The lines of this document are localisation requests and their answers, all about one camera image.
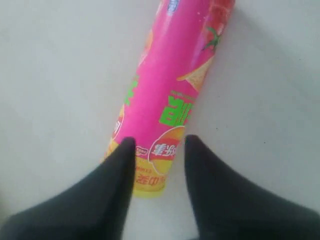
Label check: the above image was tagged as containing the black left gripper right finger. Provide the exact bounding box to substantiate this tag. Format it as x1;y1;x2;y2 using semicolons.
184;135;320;240

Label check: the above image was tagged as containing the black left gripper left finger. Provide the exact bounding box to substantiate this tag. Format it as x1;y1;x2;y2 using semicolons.
0;137;136;240

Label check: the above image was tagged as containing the pink Lays chip can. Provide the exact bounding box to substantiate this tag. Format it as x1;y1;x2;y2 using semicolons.
106;0;235;198

